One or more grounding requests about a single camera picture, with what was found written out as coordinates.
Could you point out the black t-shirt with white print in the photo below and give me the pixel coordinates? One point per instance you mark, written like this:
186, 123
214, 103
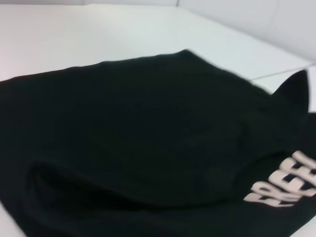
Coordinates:
123, 135

